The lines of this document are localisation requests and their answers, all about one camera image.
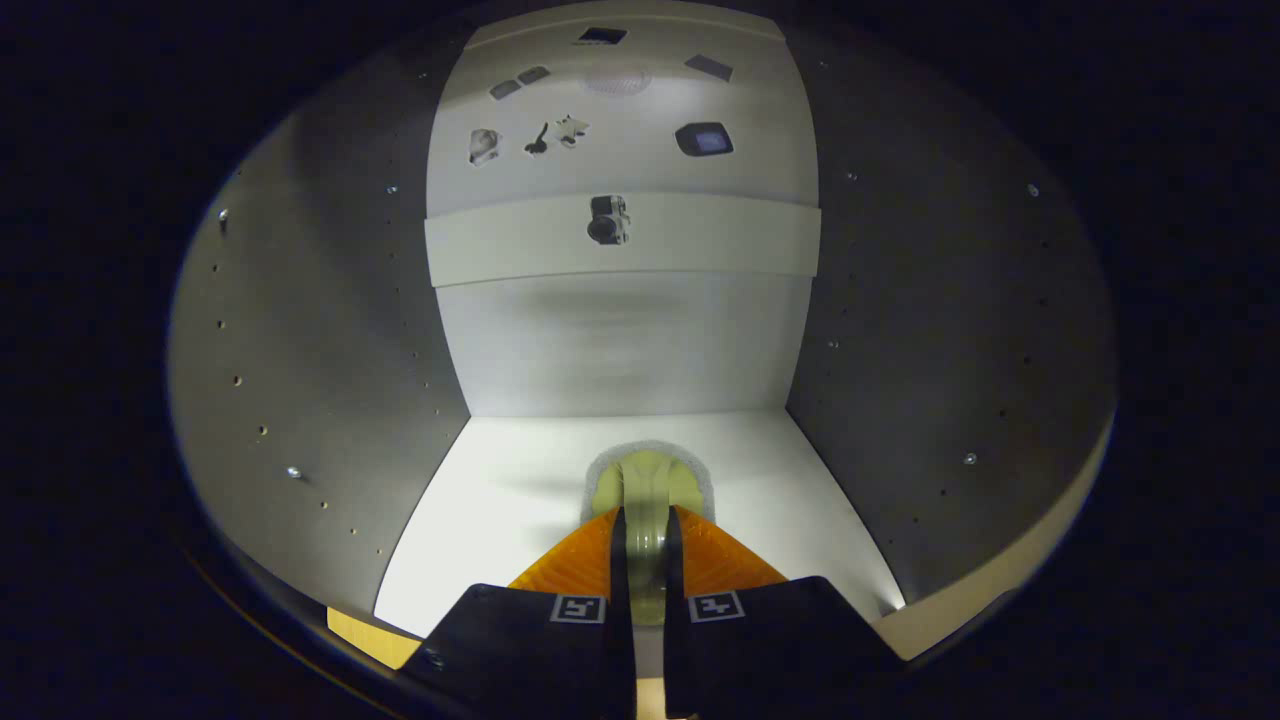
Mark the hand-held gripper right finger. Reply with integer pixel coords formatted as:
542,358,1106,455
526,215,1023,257
663,505,906,720

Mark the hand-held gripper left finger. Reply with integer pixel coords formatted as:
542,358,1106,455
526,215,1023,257
400,505,638,720

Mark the pale green rounded object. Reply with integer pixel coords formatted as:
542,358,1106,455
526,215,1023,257
590,450,706,629

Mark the grey cabinet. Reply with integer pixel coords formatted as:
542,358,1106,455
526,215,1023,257
165,0,1116,666

